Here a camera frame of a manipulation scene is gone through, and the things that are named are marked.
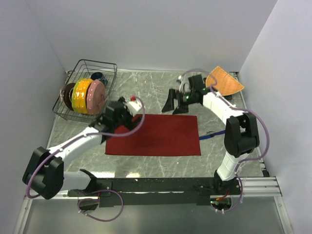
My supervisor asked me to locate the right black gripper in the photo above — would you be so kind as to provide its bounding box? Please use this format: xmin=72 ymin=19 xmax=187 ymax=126
xmin=161 ymin=88 xmax=195 ymax=116

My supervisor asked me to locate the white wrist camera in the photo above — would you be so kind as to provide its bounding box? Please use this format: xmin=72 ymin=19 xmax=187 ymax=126
xmin=126 ymin=96 xmax=142 ymax=117
xmin=177 ymin=75 xmax=189 ymax=93

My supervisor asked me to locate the black wire dish rack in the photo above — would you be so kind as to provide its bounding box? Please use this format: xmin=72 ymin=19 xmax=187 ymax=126
xmin=52 ymin=59 xmax=117 ymax=123

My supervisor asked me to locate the pink dotted plate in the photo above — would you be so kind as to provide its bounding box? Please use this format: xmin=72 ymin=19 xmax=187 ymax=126
xmin=86 ymin=80 xmax=105 ymax=115

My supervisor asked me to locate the aluminium extrusion rail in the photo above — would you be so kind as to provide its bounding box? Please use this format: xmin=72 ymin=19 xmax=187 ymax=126
xmin=24 ymin=176 xmax=283 ymax=200

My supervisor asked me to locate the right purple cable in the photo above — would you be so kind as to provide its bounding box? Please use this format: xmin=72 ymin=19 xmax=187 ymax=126
xmin=179 ymin=68 xmax=270 ymax=214

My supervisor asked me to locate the yellow green plate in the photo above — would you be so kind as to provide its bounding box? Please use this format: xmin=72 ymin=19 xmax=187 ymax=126
xmin=72 ymin=78 xmax=93 ymax=114

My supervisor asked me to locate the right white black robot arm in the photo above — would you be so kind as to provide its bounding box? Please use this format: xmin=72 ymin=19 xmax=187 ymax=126
xmin=162 ymin=75 xmax=259 ymax=195

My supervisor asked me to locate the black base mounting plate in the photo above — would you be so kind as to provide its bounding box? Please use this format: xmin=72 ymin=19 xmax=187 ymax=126
xmin=68 ymin=177 xmax=241 ymax=208

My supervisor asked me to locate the dark teal mug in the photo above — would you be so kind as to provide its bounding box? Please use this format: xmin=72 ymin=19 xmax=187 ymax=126
xmin=90 ymin=72 xmax=108 ymax=86

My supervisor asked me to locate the blue handled knife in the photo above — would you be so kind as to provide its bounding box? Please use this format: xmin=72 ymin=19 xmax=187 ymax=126
xmin=199 ymin=130 xmax=225 ymax=140

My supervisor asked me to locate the dark red cloth napkin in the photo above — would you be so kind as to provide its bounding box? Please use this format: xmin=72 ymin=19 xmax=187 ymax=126
xmin=105 ymin=114 xmax=201 ymax=156

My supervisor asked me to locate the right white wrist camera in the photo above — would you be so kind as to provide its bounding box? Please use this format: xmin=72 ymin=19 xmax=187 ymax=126
xmin=177 ymin=75 xmax=189 ymax=93

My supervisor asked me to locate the dark brown plate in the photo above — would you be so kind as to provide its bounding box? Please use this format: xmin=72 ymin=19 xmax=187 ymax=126
xmin=59 ymin=83 xmax=75 ymax=111

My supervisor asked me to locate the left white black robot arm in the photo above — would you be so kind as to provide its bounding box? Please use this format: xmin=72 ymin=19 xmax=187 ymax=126
xmin=22 ymin=97 xmax=145 ymax=199

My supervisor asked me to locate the orange woven fan basket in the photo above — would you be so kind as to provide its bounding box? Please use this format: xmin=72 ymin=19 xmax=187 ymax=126
xmin=205 ymin=66 xmax=245 ymax=96

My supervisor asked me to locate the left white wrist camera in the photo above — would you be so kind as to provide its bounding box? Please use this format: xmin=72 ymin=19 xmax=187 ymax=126
xmin=126 ymin=96 xmax=142 ymax=117

